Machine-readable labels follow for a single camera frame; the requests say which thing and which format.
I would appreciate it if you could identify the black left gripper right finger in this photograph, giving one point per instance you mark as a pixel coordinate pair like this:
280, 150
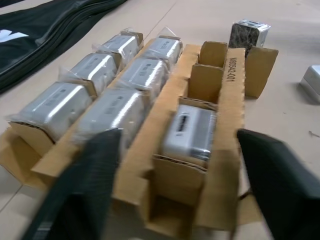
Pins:
277, 185

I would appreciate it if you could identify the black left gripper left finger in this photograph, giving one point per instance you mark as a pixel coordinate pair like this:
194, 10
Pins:
82, 185

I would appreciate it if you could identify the bare silver camera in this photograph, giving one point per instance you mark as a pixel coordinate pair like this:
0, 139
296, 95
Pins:
187, 130
311, 82

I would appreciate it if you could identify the brown cardboard divider tray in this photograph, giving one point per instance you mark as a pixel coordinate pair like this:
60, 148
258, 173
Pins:
226, 130

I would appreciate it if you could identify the black fabric bag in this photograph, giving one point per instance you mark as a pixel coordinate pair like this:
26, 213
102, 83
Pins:
37, 37

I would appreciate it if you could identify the silver camera in plastic bag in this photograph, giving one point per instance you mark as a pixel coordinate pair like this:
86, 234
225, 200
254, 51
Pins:
53, 106
163, 46
122, 42
96, 66
115, 115
145, 72

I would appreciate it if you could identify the silver camera with marbled face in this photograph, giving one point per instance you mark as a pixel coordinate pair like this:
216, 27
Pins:
246, 36

